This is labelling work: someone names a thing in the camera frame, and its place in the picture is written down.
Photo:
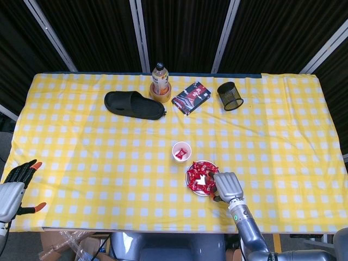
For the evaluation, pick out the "brown cardboard box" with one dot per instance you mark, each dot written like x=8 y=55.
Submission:
x=50 y=244

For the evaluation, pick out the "black mesh pen holder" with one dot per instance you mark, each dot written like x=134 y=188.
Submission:
x=229 y=98

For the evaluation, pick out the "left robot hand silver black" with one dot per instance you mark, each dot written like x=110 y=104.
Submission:
x=11 y=199

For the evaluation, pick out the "aluminium frame post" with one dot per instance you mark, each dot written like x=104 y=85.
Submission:
x=8 y=112
x=50 y=35
x=225 y=35
x=326 y=54
x=140 y=35

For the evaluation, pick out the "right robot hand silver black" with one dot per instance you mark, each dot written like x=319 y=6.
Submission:
x=228 y=187

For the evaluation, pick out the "black rubber slipper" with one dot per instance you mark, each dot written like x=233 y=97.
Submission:
x=136 y=106

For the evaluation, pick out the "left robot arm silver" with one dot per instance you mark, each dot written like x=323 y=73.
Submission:
x=2 y=228

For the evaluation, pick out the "black corrugated partition panel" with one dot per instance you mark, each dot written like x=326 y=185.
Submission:
x=337 y=81
x=185 y=32
x=16 y=54
x=95 y=35
x=272 y=32

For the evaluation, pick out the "yellow white checkered tablecloth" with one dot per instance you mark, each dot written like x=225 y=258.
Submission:
x=108 y=163

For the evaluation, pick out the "round metal plate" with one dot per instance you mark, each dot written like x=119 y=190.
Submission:
x=201 y=181

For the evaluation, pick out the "white paper cup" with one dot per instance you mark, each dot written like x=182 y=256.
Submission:
x=182 y=145

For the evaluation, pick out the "clear plastic wrap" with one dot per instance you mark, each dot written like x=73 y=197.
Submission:
x=68 y=236

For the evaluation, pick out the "brown packing tape roll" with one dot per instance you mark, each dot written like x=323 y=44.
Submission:
x=163 y=98

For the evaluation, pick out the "black red snack packet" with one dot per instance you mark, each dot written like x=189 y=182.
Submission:
x=190 y=98

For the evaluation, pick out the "orange drink plastic bottle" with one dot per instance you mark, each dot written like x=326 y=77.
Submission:
x=160 y=79

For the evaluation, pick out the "grey robot torso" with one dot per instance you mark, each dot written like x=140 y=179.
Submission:
x=168 y=247

